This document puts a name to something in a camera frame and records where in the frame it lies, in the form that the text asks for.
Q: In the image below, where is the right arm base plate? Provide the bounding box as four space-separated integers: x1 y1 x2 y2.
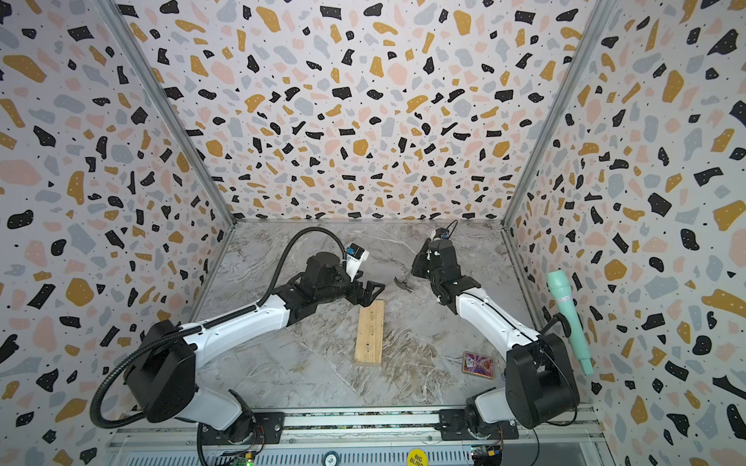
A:
435 407 519 443

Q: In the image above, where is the steel claw hammer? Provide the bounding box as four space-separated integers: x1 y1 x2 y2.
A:
394 274 425 293

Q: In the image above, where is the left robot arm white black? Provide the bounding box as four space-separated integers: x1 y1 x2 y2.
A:
124 252 385 443

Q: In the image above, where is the purple card box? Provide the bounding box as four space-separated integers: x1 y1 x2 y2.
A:
462 351 495 380

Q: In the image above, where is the yellow round sticker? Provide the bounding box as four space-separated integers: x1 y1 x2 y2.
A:
406 449 429 466

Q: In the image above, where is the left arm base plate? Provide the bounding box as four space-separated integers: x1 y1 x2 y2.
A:
198 411 286 449

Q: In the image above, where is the light wooden block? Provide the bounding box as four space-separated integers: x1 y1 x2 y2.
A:
354 300 385 366

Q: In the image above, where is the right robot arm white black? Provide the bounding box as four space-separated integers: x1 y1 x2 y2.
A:
411 228 580 435

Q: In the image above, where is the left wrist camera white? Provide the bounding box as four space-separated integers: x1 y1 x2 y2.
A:
346 243 369 281

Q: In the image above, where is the black corrugated cable conduit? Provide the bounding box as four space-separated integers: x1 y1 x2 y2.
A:
88 226 351 430

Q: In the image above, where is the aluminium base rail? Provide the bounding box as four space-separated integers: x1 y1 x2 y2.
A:
101 405 615 465

